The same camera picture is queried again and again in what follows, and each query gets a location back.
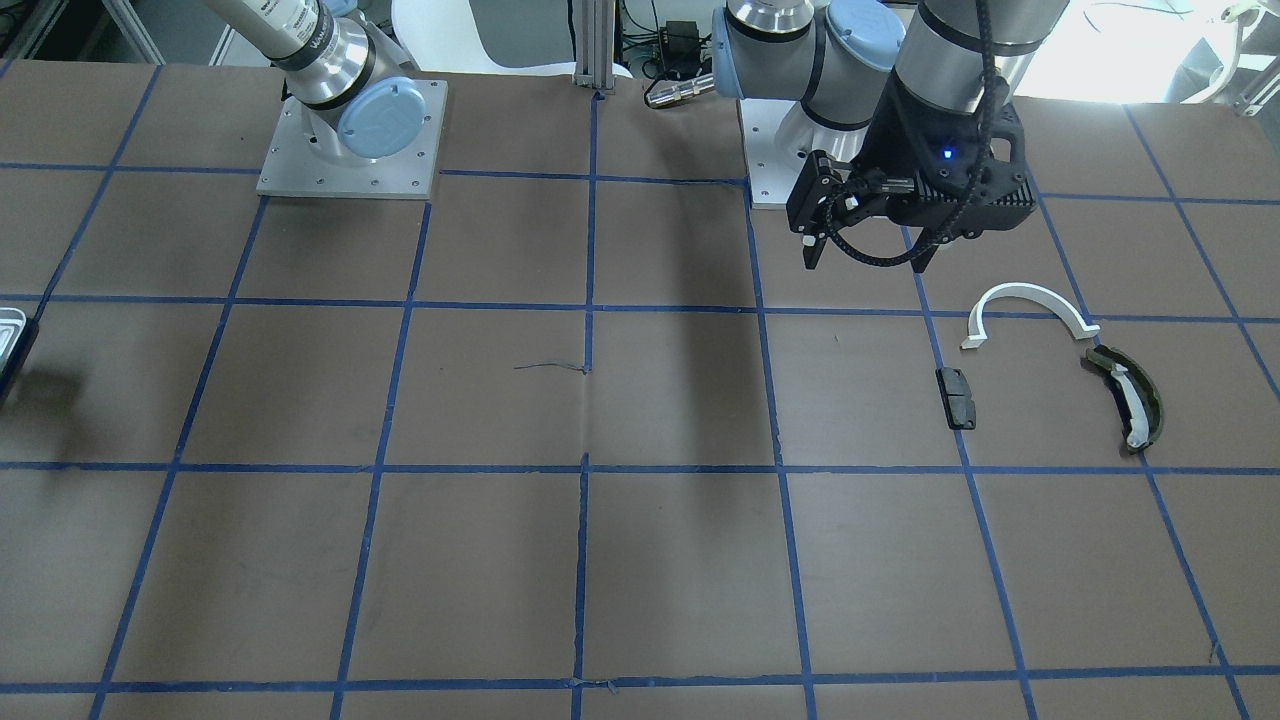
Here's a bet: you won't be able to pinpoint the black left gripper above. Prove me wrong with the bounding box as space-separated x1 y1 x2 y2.
786 76 1037 274

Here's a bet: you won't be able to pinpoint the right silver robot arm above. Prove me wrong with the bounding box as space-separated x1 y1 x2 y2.
206 1 428 159

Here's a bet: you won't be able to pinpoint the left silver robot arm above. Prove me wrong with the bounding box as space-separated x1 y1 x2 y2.
710 1 1068 273

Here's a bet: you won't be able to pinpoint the dark grey brake pad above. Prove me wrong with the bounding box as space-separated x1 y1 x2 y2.
936 366 977 430

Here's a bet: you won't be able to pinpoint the white curved plastic clip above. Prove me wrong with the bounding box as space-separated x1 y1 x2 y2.
960 282 1101 350

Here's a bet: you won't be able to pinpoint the green curved brake shoe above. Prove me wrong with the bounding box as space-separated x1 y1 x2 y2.
1083 345 1165 454

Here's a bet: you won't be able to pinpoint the white chair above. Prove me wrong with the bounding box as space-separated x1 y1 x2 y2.
390 1 630 81

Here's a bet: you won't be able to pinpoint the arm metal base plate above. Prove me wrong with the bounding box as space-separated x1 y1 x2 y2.
739 99 838 210
256 77 449 200

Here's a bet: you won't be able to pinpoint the aluminium frame post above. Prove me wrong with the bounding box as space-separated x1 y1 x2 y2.
567 1 617 94

